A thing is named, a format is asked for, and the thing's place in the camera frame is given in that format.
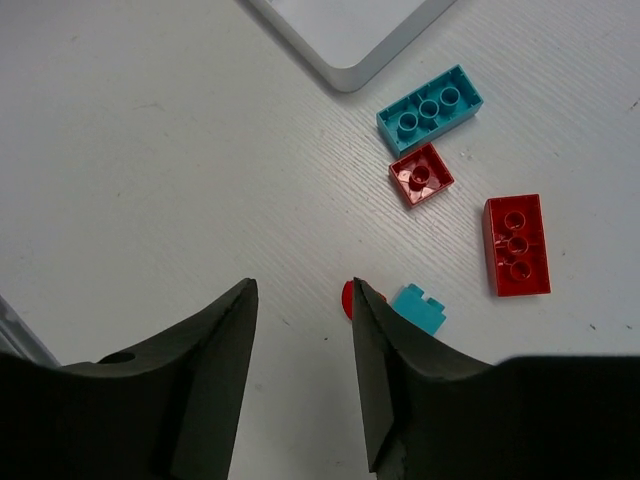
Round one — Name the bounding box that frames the long red lego brick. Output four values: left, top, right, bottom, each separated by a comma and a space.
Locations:
482, 194, 551, 297

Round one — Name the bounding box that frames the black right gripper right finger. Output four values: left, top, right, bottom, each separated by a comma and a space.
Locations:
352, 280, 639, 479

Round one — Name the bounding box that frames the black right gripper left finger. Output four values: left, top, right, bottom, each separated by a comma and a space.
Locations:
1, 279, 258, 479

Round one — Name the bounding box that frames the white three-compartment tray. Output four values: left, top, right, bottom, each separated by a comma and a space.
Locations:
250, 0, 454, 93

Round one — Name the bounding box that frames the small teal lego brick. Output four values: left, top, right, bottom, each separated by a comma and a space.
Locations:
391, 283, 446, 336

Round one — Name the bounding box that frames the red round-stud lego brick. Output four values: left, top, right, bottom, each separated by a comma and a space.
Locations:
341, 280, 388, 321

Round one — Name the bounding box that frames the teal long lego brick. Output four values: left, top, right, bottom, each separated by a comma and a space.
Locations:
376, 65, 484, 159

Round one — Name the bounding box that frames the small red lego brick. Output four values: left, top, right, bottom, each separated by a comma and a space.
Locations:
389, 143, 455, 208

